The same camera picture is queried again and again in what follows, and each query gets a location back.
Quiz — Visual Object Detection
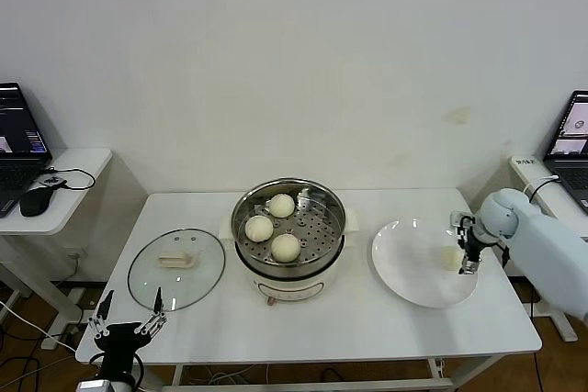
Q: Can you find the white side table with label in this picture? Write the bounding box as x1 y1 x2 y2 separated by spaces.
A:
507 155 588 342

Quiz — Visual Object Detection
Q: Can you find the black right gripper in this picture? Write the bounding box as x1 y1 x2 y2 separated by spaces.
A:
455 224 489 276

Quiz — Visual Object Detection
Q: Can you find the white electric cooker base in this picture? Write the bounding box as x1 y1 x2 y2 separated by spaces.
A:
218 207 361 308

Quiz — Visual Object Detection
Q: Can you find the small black usb hub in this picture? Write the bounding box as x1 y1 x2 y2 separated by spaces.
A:
37 174 68 191

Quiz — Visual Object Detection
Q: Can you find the black hub cable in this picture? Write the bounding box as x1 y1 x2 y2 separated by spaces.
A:
45 166 96 192

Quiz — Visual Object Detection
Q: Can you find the stainless steel steamer basket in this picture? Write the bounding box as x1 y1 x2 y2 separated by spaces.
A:
230 178 347 274

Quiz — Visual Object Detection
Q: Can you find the white floor cable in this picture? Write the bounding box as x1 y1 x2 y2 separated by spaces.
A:
0 300 63 342

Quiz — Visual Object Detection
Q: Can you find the black computer mouse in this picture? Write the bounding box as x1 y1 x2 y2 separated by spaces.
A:
17 187 56 218

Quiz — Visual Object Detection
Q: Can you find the black cable with adapter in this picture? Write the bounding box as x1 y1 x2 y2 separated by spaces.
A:
502 178 560 319

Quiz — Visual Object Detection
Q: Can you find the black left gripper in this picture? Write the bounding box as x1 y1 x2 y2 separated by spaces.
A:
88 286 168 373

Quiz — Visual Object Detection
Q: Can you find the white laptop cable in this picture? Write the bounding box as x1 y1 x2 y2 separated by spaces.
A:
523 174 560 194

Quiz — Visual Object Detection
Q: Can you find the white side table with mouse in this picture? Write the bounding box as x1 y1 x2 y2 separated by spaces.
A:
0 148 114 333

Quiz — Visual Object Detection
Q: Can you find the grey laptop with camera views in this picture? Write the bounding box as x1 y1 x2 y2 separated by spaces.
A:
541 90 588 218

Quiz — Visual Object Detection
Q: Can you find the glass lid with cream handle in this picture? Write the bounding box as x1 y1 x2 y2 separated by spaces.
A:
127 228 227 311

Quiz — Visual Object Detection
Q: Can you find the black laptop with dark screen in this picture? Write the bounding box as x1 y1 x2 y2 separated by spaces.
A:
0 82 53 219

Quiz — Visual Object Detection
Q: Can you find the white main table frame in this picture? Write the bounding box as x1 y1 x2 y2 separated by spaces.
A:
172 354 506 392

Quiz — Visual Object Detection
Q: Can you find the white round plate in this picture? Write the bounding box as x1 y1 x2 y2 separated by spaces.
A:
370 218 479 309

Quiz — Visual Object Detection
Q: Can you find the white steamed baozi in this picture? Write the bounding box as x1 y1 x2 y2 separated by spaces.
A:
267 193 296 218
243 215 275 243
440 247 461 272
270 233 302 263

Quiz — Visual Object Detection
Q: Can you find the white floor power strip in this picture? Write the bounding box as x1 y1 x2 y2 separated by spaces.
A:
40 332 77 352

